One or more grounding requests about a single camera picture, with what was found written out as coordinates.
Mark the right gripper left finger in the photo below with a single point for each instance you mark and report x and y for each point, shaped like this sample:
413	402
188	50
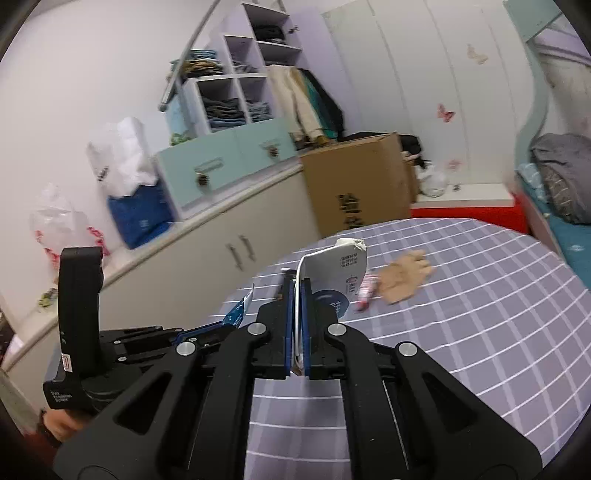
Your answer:
188	416

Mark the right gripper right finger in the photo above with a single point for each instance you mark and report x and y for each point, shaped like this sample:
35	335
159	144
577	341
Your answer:
407	417

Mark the pink small wrapper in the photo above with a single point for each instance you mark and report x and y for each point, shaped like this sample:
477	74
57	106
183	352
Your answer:
367	290

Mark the brown paper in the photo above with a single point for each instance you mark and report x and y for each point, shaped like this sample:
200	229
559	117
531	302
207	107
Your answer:
401	279

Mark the blue white carton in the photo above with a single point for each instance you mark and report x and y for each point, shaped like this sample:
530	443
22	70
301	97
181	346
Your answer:
326	284

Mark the blue snack wrapper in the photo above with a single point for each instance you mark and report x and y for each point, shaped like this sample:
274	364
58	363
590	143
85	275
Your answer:
235	313

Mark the person's left hand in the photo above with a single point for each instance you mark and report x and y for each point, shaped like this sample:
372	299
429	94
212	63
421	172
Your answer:
63	424

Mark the green candy wrappers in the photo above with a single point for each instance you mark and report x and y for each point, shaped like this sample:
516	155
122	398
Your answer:
48	298

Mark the white low cabinet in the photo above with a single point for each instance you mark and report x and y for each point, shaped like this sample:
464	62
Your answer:
189	273

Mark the purple checked tablecloth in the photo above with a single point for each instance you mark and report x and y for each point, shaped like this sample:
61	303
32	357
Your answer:
501	312

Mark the white red plastic bag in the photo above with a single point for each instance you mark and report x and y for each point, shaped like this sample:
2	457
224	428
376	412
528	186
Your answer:
56	225

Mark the blue fabric bag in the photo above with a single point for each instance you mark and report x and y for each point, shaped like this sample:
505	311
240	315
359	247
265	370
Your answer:
141	217

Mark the white paper shopping bag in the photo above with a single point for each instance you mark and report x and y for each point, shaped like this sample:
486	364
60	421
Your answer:
120	159

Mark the teal drawer unit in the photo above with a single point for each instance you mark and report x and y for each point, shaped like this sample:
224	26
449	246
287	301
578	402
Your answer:
191	172

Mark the white bag on platform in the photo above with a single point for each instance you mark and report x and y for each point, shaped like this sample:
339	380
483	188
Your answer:
432	181

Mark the brown cardboard box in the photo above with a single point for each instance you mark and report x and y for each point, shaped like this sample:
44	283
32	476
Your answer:
357	183

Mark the teal bed mattress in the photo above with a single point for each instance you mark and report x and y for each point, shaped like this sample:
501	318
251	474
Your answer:
569	241

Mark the grey folded blanket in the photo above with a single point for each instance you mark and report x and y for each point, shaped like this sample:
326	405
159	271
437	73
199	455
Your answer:
563	161

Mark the white cubby shelf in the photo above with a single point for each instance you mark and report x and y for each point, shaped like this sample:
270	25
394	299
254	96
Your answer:
226	56

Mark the hanging beige jacket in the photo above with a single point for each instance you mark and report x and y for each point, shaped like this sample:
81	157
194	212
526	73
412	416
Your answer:
312	116

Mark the white wardrobe doors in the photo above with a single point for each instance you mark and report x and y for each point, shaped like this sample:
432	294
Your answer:
452	73

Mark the teal bunk bed frame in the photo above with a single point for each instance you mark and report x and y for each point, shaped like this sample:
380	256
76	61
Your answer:
555	29

